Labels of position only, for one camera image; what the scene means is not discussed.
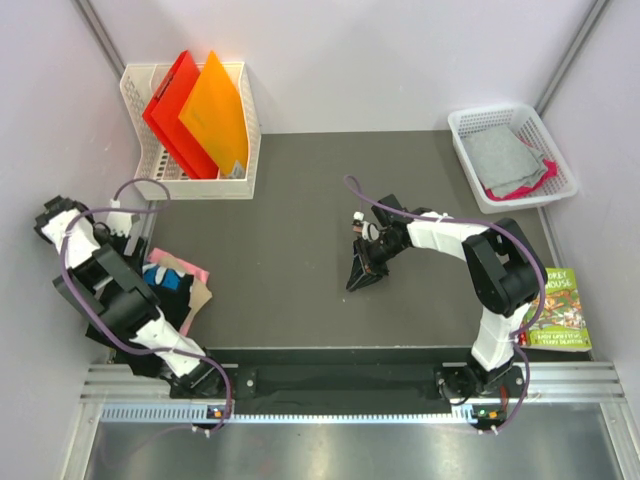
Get white perforated basket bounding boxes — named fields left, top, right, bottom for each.
left=448, top=103, right=578, bottom=214

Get grey folded t-shirt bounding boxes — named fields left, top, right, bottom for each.
left=462, top=125, right=546, bottom=195

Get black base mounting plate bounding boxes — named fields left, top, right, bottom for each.
left=209, top=347, right=524, bottom=417

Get aluminium frame rail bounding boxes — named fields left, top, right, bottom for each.
left=80, top=362, right=625, bottom=426

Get red plastic folder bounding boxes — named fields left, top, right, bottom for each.
left=142, top=50, right=219, bottom=180

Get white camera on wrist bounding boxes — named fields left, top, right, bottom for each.
left=106, top=199, right=139, bottom=253
left=352, top=211, right=380, bottom=242

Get beige folded t-shirt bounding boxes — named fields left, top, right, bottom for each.
left=158, top=254, right=213, bottom=321

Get green children's book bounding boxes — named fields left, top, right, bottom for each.
left=519, top=268, right=592, bottom=352

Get black t-shirt with flower print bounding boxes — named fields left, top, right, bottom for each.
left=85, top=263, right=195, bottom=378

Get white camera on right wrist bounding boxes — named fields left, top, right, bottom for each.
left=352, top=211, right=380, bottom=242

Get pink folded t-shirt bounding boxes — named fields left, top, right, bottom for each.
left=147, top=248, right=213, bottom=335

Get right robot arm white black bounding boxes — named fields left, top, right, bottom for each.
left=346, top=194, right=547, bottom=396

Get white file organiser tray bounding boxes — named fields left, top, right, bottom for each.
left=120, top=52, right=261, bottom=201

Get orange plastic folder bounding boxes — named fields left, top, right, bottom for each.
left=179, top=51, right=249, bottom=179

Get magenta t-shirt in basket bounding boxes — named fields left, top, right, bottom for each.
left=484, top=159, right=558, bottom=201

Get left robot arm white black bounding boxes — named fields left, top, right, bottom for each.
left=34, top=196, right=227, bottom=399

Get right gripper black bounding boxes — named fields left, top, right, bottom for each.
left=347, top=234, right=407, bottom=293

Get white camera on left wrist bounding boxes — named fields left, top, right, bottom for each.
left=106, top=199, right=139, bottom=253

